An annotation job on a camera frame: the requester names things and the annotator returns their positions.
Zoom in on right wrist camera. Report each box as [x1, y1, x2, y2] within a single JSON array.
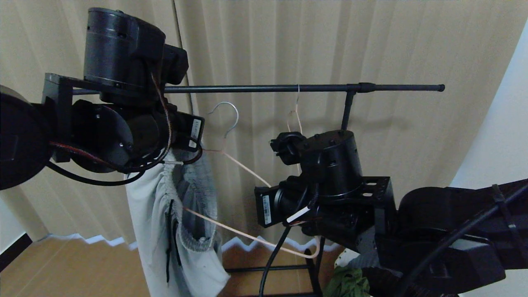
[[270, 131, 308, 166]]

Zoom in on green garment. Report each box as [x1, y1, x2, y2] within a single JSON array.
[[323, 266, 372, 297]]

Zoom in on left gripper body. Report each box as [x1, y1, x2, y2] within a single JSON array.
[[126, 111, 205, 162]]

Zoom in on black cable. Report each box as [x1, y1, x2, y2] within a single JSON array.
[[395, 184, 528, 297], [45, 160, 146, 187], [259, 226, 292, 297]]

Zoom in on pale grey shorts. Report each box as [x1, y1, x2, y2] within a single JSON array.
[[125, 142, 231, 297]]

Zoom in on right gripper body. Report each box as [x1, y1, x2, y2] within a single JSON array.
[[255, 177, 323, 229]]

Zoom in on white laundry basket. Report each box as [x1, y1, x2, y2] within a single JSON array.
[[333, 247, 458, 297]]

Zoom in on black clothes rack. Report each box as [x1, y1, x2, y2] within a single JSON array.
[[72, 82, 446, 297]]

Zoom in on pink clothes hanger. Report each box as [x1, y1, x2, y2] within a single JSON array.
[[287, 85, 304, 174], [181, 102, 321, 259]]

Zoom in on beige curtain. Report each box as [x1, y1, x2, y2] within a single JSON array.
[[0, 0, 528, 252]]

